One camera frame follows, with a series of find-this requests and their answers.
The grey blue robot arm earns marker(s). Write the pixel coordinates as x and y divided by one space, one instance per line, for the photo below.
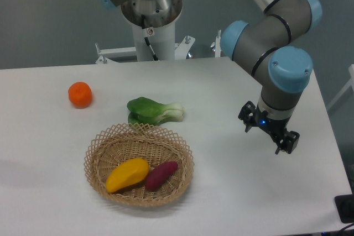
262 50

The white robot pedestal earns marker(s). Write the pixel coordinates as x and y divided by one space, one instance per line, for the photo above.
153 27

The orange carrot chunk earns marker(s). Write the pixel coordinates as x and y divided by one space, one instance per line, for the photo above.
80 95

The black device at table edge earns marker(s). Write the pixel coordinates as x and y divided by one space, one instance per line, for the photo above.
344 205

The white frame at right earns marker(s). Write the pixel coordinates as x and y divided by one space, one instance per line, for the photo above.
342 95

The purple sweet potato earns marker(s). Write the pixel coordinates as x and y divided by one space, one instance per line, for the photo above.
160 174

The green bok choy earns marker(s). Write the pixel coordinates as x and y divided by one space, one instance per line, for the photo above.
146 111

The yellow mango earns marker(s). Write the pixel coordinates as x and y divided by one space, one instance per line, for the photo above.
127 174

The woven wicker basket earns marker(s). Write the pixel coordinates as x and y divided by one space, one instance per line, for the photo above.
156 145

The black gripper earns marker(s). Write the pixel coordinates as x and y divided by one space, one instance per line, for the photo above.
251 116

